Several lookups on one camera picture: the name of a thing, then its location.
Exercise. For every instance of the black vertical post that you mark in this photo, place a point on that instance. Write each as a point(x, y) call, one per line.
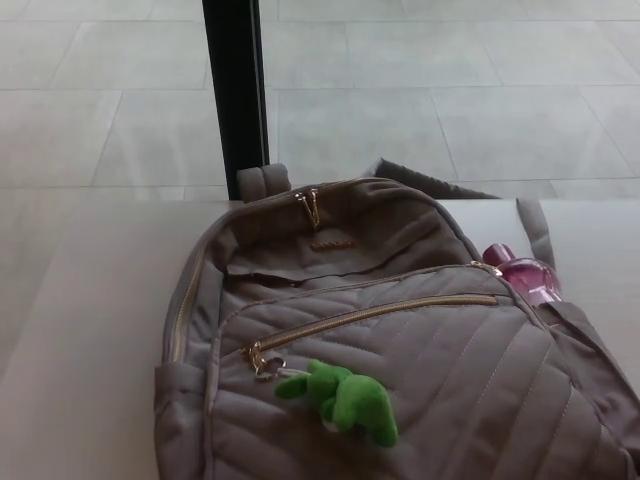
point(235, 100)

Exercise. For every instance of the grey quilted backpack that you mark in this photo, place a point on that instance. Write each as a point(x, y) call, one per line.
point(400, 360)

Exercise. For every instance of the dark grey fabric cushion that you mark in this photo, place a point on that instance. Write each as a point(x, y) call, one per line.
point(425, 180)

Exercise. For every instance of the pink transparent water bottle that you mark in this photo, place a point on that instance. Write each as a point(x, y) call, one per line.
point(530, 277)

